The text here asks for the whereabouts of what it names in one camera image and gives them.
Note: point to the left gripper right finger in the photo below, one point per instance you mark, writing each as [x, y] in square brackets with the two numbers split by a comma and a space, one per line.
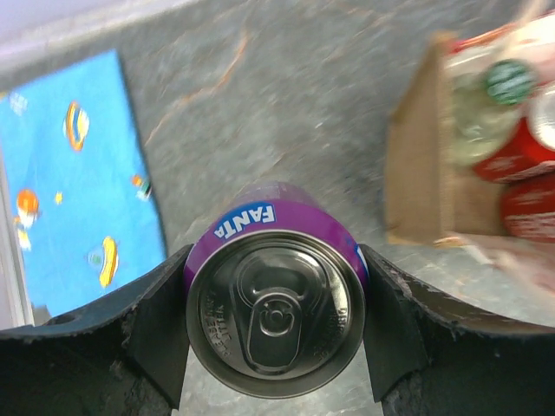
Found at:
[429, 353]

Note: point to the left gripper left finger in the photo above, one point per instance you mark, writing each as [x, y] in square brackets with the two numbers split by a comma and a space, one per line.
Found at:
[123, 354]

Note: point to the patterned canvas bag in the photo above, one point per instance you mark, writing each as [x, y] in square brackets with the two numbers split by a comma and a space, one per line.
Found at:
[429, 200]

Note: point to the purple Fanta can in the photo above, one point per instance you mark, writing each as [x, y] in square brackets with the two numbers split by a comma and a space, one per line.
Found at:
[275, 294]

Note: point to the red cola can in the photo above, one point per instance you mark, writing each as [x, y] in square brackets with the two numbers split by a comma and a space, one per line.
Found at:
[530, 150]
[527, 209]

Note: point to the blue patterned cloth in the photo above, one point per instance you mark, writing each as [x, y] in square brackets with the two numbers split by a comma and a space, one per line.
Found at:
[84, 212]

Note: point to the green lid glass jar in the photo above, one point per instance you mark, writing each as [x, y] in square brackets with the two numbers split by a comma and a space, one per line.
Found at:
[488, 100]

